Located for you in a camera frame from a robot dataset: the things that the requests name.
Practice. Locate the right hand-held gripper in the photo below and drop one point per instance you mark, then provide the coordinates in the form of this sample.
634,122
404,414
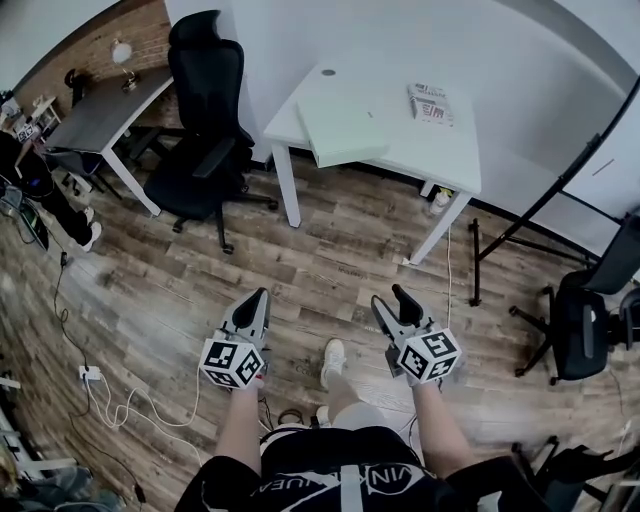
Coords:
427,355

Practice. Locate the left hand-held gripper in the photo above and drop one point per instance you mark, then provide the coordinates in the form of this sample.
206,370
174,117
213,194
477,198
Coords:
230,360

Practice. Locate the person's right forearm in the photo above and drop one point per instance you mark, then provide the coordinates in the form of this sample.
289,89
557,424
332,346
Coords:
440,430

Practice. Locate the person's left forearm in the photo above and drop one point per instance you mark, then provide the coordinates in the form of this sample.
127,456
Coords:
240,425

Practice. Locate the person's white shoe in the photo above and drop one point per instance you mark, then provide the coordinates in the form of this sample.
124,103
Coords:
333,360
322,416

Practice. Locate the person's leg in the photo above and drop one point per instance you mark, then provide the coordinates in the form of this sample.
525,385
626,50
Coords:
350,405

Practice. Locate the white plastic bottle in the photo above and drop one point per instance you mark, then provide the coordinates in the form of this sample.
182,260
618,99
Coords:
440,201

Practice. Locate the white desk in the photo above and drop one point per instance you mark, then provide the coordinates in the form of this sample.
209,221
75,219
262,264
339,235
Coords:
440,150

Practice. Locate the person's black printed shirt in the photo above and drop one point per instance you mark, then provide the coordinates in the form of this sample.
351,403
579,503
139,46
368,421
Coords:
350,480

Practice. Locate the white power strip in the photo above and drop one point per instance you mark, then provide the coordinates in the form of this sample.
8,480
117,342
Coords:
90,373

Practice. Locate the black tripod stand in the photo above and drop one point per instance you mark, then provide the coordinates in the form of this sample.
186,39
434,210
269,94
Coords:
540,200

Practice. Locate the black mesh office chair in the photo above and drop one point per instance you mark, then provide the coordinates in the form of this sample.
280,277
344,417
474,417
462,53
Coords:
582,325

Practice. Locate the black high-back office chair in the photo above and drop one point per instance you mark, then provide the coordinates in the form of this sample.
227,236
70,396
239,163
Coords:
205,125

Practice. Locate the red and white printed booklet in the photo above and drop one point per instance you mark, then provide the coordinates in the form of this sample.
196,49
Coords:
431,104

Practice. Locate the black chair base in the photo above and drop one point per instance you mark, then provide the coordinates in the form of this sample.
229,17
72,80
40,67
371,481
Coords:
575,465

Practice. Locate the dark wooden desk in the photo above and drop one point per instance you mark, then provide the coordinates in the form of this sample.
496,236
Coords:
110,115

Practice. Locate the brass desk lamp white shade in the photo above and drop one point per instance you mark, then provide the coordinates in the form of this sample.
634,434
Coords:
121,55

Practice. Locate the small white shelf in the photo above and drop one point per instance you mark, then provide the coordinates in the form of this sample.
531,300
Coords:
46,111

